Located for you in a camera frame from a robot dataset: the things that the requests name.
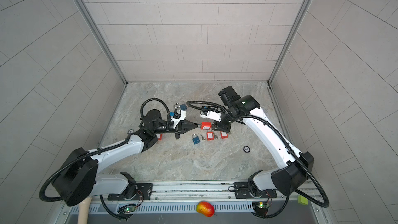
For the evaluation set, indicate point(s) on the right circuit board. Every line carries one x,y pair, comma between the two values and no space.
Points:
260,208

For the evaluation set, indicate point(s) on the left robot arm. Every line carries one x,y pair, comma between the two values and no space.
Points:
80,177

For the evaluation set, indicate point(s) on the black ring marker right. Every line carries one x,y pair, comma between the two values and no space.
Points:
246,149

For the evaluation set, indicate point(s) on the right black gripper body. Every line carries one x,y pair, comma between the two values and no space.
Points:
223,125

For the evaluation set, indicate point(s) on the beige wooden handle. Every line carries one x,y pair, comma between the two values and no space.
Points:
83,214

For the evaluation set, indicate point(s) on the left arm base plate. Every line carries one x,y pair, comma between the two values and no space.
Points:
141,191

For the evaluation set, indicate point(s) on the mango fruit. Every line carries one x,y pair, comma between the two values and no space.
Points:
205,208

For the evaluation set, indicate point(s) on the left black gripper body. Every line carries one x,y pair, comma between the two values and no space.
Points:
179,127

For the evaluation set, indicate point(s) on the left circuit board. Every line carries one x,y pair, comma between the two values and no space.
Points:
127,209

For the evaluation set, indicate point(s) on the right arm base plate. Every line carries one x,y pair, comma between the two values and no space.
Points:
241,191

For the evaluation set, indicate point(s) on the circuit board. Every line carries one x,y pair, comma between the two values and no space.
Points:
127,209
260,208

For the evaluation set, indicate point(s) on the green cube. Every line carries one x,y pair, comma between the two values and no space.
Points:
302,200

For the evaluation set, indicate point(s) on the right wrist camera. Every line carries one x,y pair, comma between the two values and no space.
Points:
210,115

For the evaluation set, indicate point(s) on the blue padlock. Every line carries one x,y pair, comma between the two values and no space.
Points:
195,139
181,107

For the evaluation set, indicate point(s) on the aluminium rail frame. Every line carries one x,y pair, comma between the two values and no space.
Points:
176,197

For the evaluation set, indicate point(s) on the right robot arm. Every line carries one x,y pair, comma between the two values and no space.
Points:
290,175

